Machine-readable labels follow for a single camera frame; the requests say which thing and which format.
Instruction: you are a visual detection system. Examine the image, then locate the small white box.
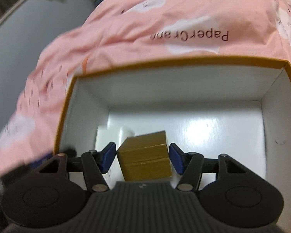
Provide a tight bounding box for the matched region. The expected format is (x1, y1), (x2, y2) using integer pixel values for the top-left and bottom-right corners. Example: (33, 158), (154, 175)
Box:
(94, 126), (134, 151)

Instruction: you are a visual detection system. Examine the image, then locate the small gold box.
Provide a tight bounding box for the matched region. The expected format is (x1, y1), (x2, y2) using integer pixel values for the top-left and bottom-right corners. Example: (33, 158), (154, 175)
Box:
(117, 131), (172, 182)

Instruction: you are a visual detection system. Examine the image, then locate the orange cardboard box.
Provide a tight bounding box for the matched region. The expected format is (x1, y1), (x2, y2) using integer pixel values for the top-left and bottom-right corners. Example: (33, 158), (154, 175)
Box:
(54, 56), (291, 232)

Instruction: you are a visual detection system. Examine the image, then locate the pink printed duvet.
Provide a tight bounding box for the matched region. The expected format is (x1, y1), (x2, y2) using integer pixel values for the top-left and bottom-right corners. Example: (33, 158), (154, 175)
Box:
(0, 0), (291, 176)

